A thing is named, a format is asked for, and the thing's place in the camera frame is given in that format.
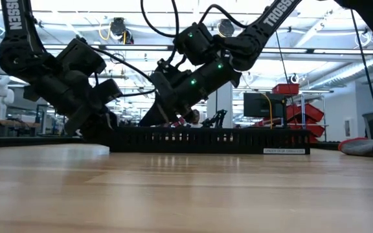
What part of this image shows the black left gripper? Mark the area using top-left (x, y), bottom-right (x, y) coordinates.
top-left (63, 96), bottom-right (120, 145)

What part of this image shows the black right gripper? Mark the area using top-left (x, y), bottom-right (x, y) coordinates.
top-left (138, 71), bottom-right (194, 128)

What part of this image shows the black slotted cable duct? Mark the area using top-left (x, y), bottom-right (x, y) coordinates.
top-left (108, 126), bottom-right (311, 155)

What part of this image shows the person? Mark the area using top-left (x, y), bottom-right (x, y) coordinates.
top-left (186, 109), bottom-right (204, 128)

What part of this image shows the black monitor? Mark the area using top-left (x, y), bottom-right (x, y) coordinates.
top-left (243, 92), bottom-right (287, 118)

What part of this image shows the red storage box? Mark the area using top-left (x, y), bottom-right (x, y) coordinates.
top-left (272, 83), bottom-right (300, 96)

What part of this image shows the metal storage rack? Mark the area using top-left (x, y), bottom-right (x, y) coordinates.
top-left (298, 89), bottom-right (335, 143)

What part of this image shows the grey and red cloth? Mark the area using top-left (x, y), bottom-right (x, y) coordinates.
top-left (338, 137), bottom-right (373, 161)

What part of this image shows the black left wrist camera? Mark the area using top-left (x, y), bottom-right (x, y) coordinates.
top-left (95, 78), bottom-right (124, 102)

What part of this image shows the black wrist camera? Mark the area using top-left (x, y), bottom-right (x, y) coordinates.
top-left (155, 59), bottom-right (193, 82)
top-left (95, 78), bottom-right (124, 102)

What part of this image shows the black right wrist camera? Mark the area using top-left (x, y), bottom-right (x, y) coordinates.
top-left (155, 59), bottom-right (193, 82)

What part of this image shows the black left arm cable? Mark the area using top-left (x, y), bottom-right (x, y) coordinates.
top-left (91, 46), bottom-right (157, 98)

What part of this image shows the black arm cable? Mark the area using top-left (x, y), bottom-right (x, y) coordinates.
top-left (140, 0), bottom-right (249, 64)
top-left (91, 46), bottom-right (157, 98)

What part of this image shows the black aluminium table frame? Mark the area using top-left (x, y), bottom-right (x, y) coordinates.
top-left (0, 137), bottom-right (340, 150)

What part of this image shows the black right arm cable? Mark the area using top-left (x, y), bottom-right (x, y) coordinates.
top-left (140, 0), bottom-right (249, 64)

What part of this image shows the yellow hanging cable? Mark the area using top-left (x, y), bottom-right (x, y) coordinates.
top-left (260, 93), bottom-right (273, 129)

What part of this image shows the thin black cable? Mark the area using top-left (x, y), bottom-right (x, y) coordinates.
top-left (274, 30), bottom-right (300, 129)

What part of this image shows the slanted black cable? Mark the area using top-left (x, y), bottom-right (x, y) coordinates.
top-left (350, 9), bottom-right (373, 139)

